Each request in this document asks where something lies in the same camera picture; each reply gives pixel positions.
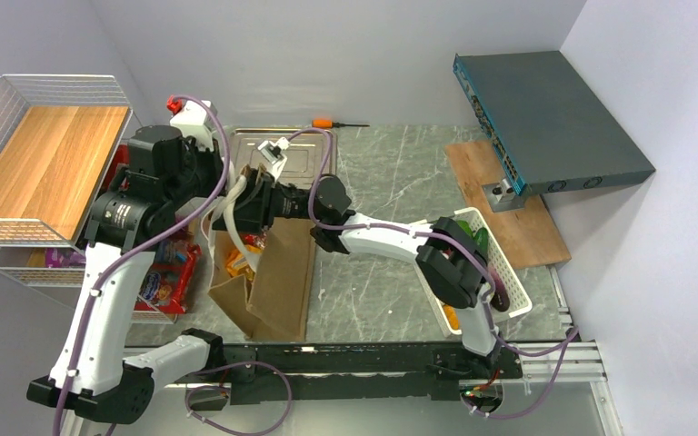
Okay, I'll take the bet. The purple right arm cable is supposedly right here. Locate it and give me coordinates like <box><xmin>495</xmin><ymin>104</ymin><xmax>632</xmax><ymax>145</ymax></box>
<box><xmin>285</xmin><ymin>127</ymin><xmax>582</xmax><ymax>421</ymax></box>

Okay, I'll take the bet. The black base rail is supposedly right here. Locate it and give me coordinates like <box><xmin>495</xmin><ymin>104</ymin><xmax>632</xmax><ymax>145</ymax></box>
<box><xmin>178</xmin><ymin>341</ymin><xmax>523</xmax><ymax>405</ymax></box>

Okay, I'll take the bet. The purple eggplant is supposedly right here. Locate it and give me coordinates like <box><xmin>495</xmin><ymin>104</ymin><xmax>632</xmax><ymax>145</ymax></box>
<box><xmin>490</xmin><ymin>268</ymin><xmax>511</xmax><ymax>312</ymax></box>

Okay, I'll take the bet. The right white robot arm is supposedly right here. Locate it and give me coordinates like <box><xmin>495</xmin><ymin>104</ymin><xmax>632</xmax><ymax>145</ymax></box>
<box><xmin>210</xmin><ymin>137</ymin><xmax>501</xmax><ymax>377</ymax></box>

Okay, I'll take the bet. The white wire shelf rack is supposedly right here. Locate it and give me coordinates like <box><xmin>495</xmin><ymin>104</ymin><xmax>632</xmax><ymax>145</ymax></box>
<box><xmin>0</xmin><ymin>74</ymin><xmax>191</xmax><ymax>326</ymax></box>

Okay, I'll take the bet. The blue grey network switch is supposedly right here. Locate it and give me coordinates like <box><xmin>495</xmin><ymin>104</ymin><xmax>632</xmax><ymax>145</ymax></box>
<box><xmin>453</xmin><ymin>51</ymin><xmax>655</xmax><ymax>196</ymax></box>

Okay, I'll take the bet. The silver metal tray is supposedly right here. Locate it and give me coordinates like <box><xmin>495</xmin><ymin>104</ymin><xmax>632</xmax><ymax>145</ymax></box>
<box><xmin>229</xmin><ymin>127</ymin><xmax>328</xmax><ymax>189</ymax></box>

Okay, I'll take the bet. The dark green cucumber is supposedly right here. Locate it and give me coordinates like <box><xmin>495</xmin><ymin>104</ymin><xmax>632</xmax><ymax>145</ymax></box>
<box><xmin>474</xmin><ymin>227</ymin><xmax>490</xmax><ymax>257</ymax></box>

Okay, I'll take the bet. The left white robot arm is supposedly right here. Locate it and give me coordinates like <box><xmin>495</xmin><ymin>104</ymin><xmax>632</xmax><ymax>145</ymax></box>
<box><xmin>26</xmin><ymin>94</ymin><xmax>230</xmax><ymax>431</ymax></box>

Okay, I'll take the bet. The red candy bag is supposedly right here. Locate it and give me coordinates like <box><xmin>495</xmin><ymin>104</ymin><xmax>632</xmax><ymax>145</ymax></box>
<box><xmin>241</xmin><ymin>233</ymin><xmax>266</xmax><ymax>252</ymax></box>

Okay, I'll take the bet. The colourful snack pack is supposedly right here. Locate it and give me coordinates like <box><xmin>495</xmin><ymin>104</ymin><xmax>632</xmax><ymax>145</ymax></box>
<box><xmin>135</xmin><ymin>239</ymin><xmax>202</xmax><ymax>315</ymax></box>

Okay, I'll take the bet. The orange ginger root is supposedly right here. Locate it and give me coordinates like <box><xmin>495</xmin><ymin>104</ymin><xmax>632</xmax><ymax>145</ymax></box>
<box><xmin>442</xmin><ymin>304</ymin><xmax>460</xmax><ymax>331</ymax></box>

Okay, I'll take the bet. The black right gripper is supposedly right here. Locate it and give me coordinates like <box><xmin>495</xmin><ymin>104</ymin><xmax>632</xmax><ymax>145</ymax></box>
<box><xmin>207</xmin><ymin>170</ymin><xmax>324</xmax><ymax>237</ymax></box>

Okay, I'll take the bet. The wooden board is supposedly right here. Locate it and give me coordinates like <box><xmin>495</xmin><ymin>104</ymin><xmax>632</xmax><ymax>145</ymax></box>
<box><xmin>444</xmin><ymin>140</ymin><xmax>572</xmax><ymax>269</ymax></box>

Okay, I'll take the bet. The burlap grocery bag pink print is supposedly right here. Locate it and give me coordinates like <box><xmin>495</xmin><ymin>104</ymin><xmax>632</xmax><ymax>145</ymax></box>
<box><xmin>207</xmin><ymin>218</ymin><xmax>316</xmax><ymax>342</ymax></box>

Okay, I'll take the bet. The orange handle screwdriver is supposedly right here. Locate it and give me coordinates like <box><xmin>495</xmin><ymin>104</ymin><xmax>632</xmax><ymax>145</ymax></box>
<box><xmin>311</xmin><ymin>119</ymin><xmax>369</xmax><ymax>130</ymax></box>

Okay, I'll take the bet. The orange snack bag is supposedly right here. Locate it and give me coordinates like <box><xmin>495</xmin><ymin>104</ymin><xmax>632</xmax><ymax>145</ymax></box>
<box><xmin>224</xmin><ymin>248</ymin><xmax>255</xmax><ymax>282</ymax></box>

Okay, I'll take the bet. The purple snack bag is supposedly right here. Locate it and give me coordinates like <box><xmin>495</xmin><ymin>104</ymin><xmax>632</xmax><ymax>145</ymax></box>
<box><xmin>45</xmin><ymin>247</ymin><xmax>86</xmax><ymax>268</ymax></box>

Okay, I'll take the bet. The white perforated plastic basket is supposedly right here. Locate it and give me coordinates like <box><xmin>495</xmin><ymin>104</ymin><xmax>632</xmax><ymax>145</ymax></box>
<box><xmin>419</xmin><ymin>207</ymin><xmax>533</xmax><ymax>338</ymax></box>

